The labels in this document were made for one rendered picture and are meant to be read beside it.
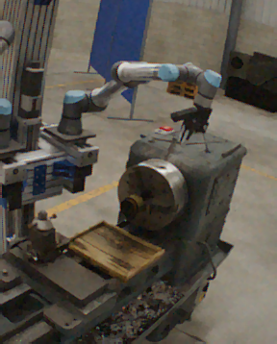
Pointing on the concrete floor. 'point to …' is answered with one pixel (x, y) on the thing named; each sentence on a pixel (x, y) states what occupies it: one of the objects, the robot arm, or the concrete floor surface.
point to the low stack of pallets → (183, 88)
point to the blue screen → (120, 36)
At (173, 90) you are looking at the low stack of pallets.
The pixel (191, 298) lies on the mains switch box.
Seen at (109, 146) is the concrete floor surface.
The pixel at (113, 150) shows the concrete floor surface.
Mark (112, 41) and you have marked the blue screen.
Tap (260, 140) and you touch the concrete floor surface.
